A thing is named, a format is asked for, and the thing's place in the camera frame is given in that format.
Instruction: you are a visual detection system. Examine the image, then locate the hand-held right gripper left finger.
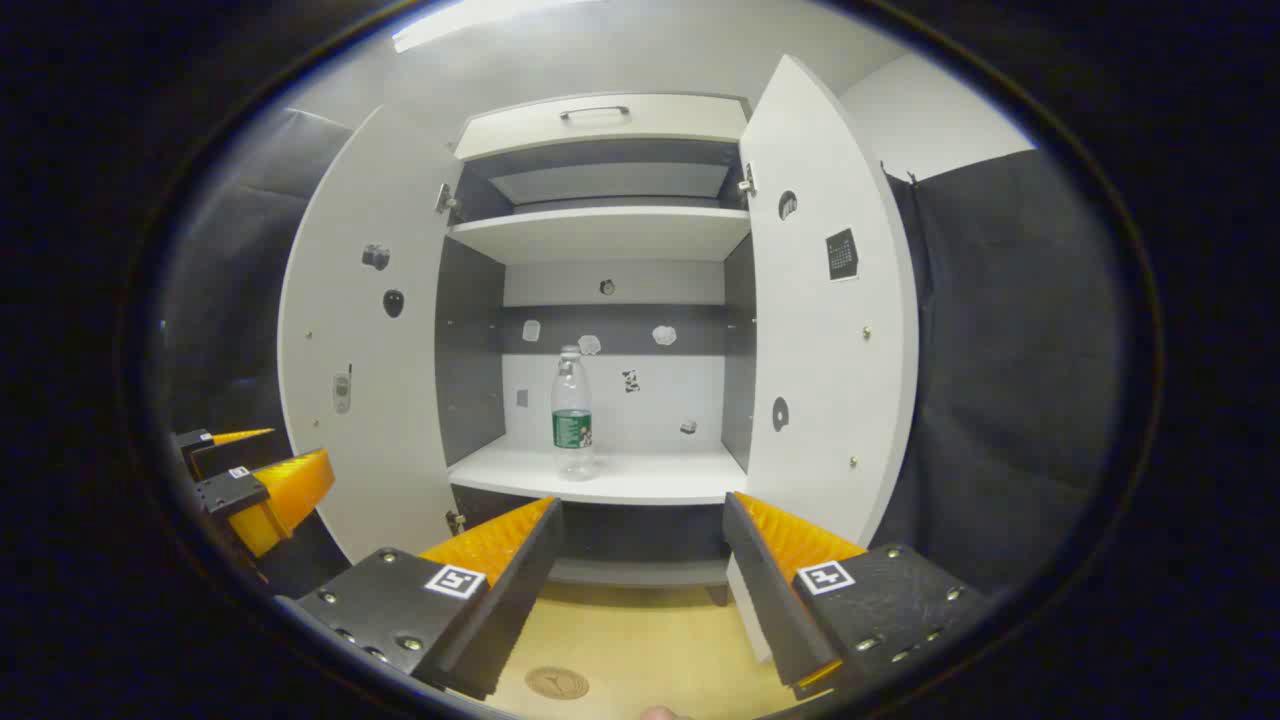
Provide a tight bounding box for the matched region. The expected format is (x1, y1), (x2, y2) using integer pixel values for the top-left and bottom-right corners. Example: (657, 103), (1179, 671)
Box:
(275, 496), (565, 701)

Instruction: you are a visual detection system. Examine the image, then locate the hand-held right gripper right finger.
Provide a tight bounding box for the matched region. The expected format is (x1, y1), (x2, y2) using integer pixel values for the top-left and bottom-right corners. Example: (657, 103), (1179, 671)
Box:
(722, 490), (993, 701)

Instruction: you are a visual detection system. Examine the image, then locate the white cabinet door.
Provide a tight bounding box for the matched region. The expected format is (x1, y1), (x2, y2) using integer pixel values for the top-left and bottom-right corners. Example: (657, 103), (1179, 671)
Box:
(726, 55), (919, 663)
(277, 105), (466, 566)

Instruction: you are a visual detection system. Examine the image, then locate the round brown coaster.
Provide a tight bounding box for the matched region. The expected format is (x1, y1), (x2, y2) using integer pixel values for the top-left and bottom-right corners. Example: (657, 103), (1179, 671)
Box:
(524, 667), (591, 700)

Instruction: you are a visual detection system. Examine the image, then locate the clear plastic bottle green label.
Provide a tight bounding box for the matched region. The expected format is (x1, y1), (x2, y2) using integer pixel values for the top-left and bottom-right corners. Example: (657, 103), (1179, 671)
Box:
(551, 345), (594, 481)

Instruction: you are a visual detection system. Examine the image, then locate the white cabinet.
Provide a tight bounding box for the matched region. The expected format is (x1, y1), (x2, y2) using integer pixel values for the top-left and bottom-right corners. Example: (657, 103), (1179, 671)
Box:
(435, 92), (758, 608)

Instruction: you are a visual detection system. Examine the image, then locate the white cabinet drawer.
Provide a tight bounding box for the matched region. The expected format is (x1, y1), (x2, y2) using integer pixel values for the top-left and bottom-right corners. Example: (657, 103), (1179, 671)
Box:
(455, 93), (751, 161)

